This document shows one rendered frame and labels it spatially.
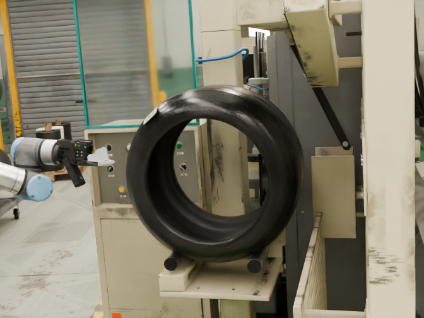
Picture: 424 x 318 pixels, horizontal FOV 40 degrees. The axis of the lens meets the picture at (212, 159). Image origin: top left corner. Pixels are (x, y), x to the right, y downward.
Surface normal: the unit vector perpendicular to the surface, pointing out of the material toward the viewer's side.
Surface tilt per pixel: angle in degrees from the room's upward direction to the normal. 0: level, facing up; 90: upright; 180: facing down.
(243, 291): 0
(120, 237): 90
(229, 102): 46
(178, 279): 90
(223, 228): 80
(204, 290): 0
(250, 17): 90
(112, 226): 90
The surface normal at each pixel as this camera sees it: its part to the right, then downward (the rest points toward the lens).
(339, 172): -0.24, 0.18
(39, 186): 0.59, 0.09
